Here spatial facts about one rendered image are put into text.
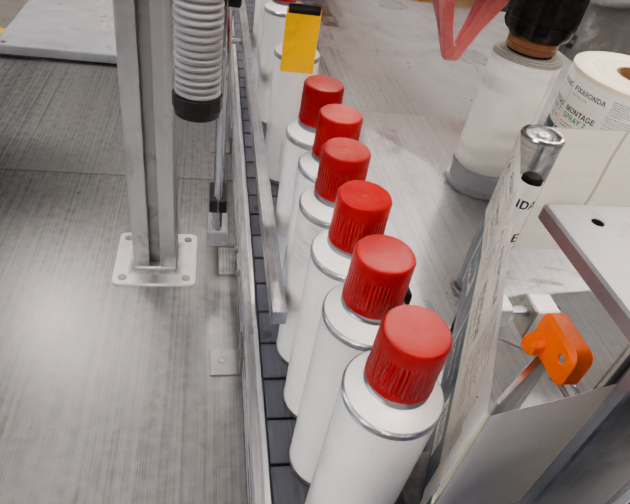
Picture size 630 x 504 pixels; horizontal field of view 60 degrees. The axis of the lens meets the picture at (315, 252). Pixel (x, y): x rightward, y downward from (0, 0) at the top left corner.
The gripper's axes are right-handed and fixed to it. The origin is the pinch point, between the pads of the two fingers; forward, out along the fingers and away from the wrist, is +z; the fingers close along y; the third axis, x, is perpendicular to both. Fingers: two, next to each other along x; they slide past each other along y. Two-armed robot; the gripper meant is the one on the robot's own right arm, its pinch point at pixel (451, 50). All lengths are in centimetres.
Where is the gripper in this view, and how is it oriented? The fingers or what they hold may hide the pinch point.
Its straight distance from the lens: 55.0
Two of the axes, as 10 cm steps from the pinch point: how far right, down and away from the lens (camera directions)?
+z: -1.3, 7.6, 6.3
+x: -9.8, -0.1, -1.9
